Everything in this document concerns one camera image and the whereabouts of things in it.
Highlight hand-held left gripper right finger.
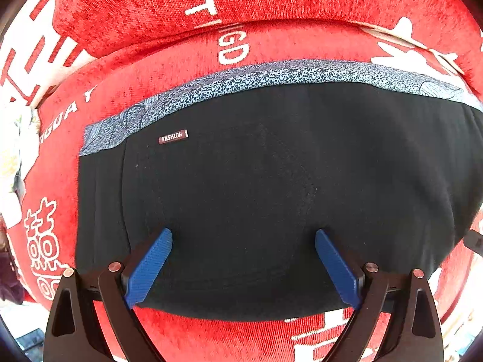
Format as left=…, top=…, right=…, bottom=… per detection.
left=315, top=228, right=445, bottom=362

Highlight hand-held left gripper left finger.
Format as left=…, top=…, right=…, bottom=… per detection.
left=44, top=227, right=173, bottom=362

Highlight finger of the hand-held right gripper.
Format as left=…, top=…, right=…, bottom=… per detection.
left=465, top=230, right=483, bottom=252

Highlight black pants with patterned waistband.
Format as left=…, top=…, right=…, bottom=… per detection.
left=75, top=59, right=483, bottom=322

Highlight dark purple cloth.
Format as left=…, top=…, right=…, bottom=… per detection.
left=0, top=249, right=25, bottom=304

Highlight white floral cloth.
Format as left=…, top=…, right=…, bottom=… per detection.
left=0, top=106, right=40, bottom=230

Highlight red blanket with white lettering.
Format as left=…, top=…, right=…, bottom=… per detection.
left=8, top=21, right=483, bottom=362

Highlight red printed sofa back cushion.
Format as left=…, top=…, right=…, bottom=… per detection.
left=0, top=0, right=483, bottom=110

